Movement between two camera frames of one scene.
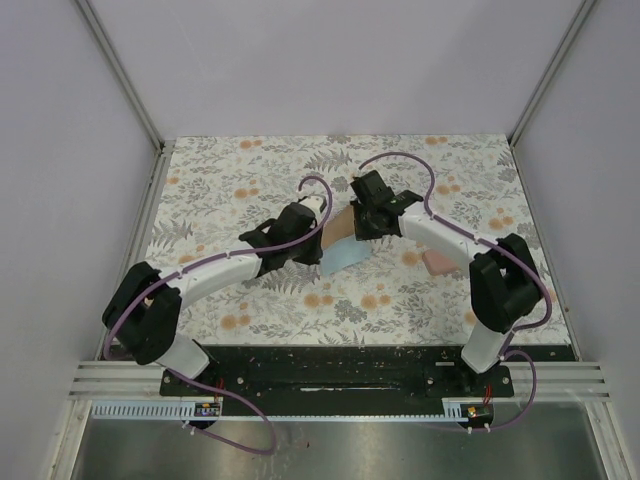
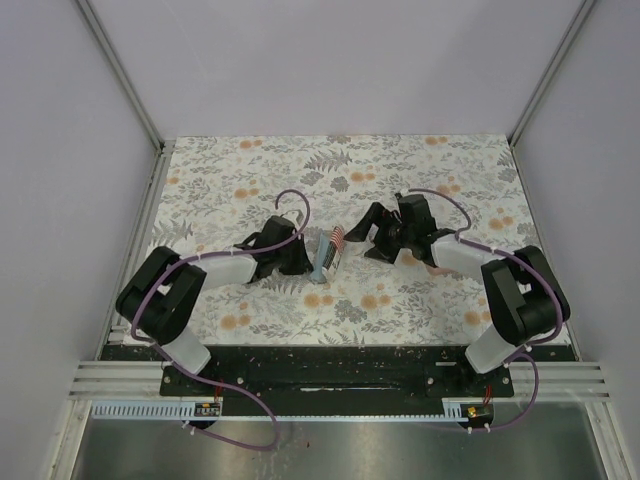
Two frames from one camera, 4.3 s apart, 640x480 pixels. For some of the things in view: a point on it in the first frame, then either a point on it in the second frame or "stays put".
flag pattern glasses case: x=338 y=227 → x=333 y=257
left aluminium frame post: x=156 y=177 stays put
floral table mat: x=214 y=190 stays put
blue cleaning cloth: x=343 y=253 → x=318 y=274
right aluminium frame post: x=560 y=52 stays put
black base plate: x=336 y=380 stays put
